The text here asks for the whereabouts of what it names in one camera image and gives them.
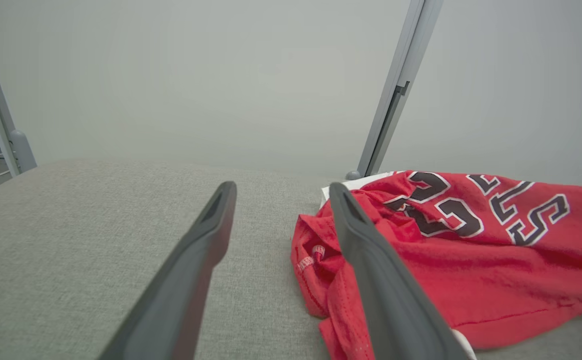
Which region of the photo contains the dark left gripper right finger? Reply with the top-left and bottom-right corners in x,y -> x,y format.
329,182 -> 473,360

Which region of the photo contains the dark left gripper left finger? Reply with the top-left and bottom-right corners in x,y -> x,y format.
98,181 -> 238,360

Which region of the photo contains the red basketball jersey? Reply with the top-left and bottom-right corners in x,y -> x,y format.
290,170 -> 582,360

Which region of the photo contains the grey fabric sofa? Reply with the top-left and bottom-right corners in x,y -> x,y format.
0,159 -> 582,360

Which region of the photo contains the grey partition post with feet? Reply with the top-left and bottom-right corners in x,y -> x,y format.
345,0 -> 444,181

